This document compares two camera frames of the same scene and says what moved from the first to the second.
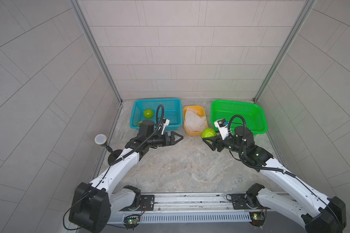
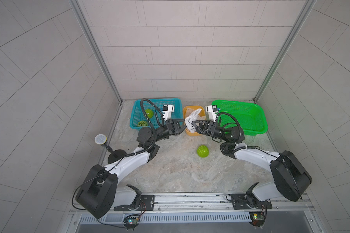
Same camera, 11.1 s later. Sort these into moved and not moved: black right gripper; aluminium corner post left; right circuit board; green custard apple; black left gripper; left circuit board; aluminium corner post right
Moved: black right gripper; black left gripper; green custard apple
Not moved: aluminium corner post left; left circuit board; aluminium corner post right; right circuit board
